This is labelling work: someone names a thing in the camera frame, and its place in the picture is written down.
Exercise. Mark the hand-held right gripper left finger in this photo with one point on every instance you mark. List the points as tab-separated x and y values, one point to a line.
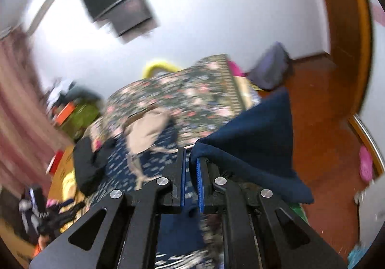
182	178

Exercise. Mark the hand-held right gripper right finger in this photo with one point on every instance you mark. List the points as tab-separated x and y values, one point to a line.
200	185

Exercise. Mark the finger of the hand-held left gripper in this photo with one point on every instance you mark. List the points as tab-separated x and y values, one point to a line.
69	212

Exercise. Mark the navy fleece-lined patterned garment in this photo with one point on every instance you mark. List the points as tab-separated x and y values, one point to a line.
255	142

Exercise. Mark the yellow garment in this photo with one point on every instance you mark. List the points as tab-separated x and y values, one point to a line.
69	185

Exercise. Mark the red box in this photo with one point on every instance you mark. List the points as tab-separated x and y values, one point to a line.
54	162

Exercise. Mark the black garment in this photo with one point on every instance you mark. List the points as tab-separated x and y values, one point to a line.
87	166

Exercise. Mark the beige garment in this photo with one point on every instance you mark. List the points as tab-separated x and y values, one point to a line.
144	133

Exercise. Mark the floral blanket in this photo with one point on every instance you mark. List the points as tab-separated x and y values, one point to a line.
186	97

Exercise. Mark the green cloth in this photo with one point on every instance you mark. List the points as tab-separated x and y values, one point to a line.
81	115

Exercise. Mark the orange box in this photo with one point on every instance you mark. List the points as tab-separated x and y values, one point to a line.
64	114

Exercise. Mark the yellow fuzzy object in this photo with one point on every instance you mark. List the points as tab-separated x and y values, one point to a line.
150	67

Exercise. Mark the grey bag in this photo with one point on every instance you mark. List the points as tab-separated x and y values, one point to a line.
84	93

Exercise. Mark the magenta cloth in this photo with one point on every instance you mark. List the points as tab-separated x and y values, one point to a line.
236	69

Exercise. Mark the purple bag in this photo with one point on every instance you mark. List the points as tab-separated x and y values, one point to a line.
270	67

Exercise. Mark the pink slipper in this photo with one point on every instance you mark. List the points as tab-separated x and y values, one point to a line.
365	163

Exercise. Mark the white plastic container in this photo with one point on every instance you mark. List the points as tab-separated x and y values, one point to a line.
370	212

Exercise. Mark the teal cloth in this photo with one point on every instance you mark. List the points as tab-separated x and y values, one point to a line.
358	257

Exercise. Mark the wooden door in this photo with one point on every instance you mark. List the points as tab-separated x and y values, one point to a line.
343	31

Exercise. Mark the pink paper strip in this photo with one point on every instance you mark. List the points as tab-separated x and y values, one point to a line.
378	15

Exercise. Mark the grey wall box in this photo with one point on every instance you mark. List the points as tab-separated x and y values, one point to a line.
132	16

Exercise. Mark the chrome wardrobe door frame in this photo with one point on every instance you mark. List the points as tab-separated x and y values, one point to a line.
365	139

